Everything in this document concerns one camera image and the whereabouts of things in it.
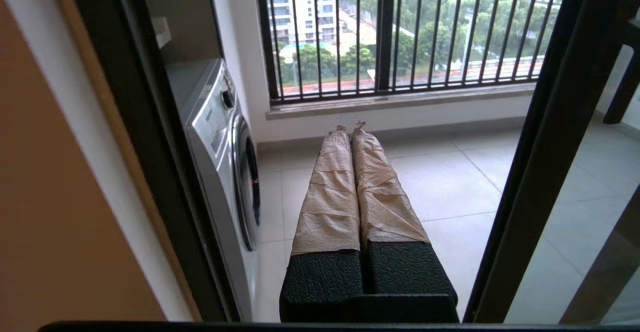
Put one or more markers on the tan taped left gripper left finger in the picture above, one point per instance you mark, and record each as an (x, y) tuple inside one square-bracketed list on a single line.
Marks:
[(325, 272)]

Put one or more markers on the tan taped left gripper right finger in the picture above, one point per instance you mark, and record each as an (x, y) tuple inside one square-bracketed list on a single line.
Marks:
[(405, 272)]

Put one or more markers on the dark brown sliding glass door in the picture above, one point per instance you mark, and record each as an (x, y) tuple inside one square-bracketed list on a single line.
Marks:
[(545, 147)]

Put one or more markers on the grey stone window sill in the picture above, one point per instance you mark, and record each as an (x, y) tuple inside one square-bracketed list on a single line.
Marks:
[(400, 103)]

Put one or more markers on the black metal balcony railing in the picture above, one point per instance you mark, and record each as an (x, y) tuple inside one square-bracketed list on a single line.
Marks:
[(325, 95)]

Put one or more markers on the white front-load washing machine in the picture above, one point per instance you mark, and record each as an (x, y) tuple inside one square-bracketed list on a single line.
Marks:
[(210, 132)]

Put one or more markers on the black window frame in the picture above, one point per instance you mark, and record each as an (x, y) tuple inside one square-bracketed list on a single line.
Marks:
[(386, 32)]

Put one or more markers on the white wall shelf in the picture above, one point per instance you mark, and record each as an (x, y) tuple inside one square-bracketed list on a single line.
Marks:
[(161, 32)]

